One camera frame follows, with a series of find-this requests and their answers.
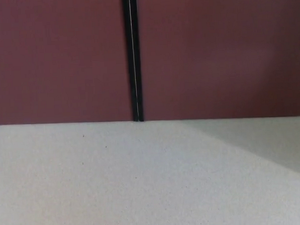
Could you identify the maroon door leaf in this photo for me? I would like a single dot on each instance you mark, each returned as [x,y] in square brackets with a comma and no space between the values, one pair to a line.
[224,52]
[55,59]

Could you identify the black door edge seal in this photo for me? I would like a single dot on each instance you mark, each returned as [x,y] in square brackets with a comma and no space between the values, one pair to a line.
[129,56]
[137,55]

